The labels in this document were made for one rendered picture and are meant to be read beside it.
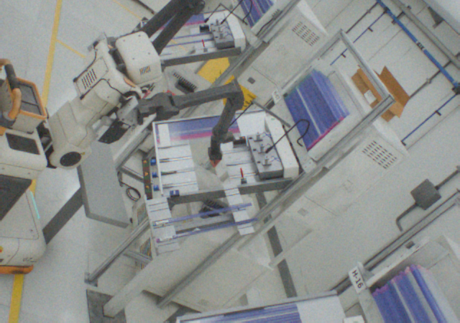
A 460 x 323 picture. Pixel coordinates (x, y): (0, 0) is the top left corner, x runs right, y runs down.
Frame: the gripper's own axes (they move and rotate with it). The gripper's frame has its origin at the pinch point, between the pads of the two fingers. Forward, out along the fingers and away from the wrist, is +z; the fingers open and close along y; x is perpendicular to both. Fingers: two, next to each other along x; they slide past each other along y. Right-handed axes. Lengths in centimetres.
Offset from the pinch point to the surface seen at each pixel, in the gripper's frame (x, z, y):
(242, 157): -17.2, -0.8, 4.3
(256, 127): -31.4, -2.3, 30.0
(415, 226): -67, -39, -96
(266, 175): -25.5, -5.0, -17.5
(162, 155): 27.9, 3.7, 16.2
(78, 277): 80, 56, -24
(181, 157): 17.1, 2.6, 11.6
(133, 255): 48, 41, -25
